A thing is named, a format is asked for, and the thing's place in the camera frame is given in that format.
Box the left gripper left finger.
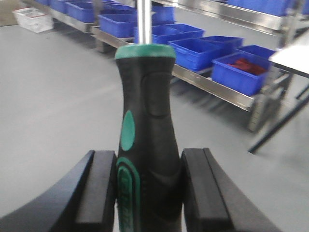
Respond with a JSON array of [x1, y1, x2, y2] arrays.
[[0, 150, 116, 232]]

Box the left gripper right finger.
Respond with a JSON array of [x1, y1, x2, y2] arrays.
[[182, 148, 280, 232]]

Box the green black screwdriver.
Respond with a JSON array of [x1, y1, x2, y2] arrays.
[[115, 0, 182, 232]]

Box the blue bin with red items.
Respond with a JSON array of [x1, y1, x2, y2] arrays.
[[211, 53, 271, 96]]

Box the steel storage shelf rack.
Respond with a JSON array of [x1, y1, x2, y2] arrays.
[[20, 0, 309, 131]]

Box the white plastic basket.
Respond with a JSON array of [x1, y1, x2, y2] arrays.
[[12, 7, 54, 33]]

